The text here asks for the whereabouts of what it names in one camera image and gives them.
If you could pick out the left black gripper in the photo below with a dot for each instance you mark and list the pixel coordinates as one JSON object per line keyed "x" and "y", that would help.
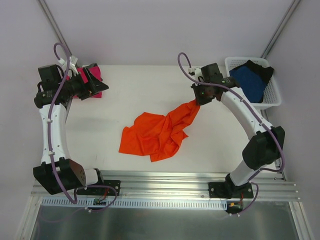
{"x": 87, "y": 85}

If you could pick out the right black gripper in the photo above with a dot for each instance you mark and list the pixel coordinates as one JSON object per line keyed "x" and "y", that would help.
{"x": 202, "y": 99}

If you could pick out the orange t shirt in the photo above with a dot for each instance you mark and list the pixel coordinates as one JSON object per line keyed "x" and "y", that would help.
{"x": 158, "y": 136}

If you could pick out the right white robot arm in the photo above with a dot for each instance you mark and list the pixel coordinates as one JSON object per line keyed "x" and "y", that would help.
{"x": 265, "y": 141}

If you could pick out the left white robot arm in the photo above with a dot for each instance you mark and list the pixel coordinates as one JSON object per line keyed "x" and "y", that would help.
{"x": 54, "y": 97}

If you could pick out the pink folded t shirt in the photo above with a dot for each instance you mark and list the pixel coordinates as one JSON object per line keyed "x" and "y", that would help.
{"x": 96, "y": 72}

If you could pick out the grey folded t shirt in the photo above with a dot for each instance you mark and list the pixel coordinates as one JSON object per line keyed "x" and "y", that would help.
{"x": 93, "y": 65}

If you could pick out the blue t shirt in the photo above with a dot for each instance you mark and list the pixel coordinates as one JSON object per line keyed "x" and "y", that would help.
{"x": 251, "y": 83}

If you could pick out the black t shirt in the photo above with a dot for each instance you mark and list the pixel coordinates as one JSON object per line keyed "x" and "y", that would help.
{"x": 265, "y": 73}

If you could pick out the white plastic basket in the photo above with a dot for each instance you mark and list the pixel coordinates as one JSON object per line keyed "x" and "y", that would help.
{"x": 271, "y": 94}

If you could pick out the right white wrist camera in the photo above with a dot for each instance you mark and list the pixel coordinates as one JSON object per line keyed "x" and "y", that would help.
{"x": 194, "y": 71}

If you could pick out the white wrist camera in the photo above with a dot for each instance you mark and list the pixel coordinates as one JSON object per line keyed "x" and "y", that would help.
{"x": 194, "y": 71}
{"x": 72, "y": 64}

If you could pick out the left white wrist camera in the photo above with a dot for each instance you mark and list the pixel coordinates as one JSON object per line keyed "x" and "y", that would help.
{"x": 72, "y": 64}

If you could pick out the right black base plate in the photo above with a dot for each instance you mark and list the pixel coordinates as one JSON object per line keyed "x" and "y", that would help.
{"x": 221, "y": 190}

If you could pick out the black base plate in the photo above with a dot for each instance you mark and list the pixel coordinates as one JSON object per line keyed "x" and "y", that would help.
{"x": 108, "y": 187}
{"x": 221, "y": 190}

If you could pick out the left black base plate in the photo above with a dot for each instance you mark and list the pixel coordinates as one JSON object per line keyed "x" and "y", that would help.
{"x": 108, "y": 187}

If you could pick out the aluminium mounting rail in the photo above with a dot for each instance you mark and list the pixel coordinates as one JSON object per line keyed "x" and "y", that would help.
{"x": 179, "y": 185}

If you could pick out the white slotted cable duct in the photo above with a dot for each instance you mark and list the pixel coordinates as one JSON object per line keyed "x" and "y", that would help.
{"x": 137, "y": 203}

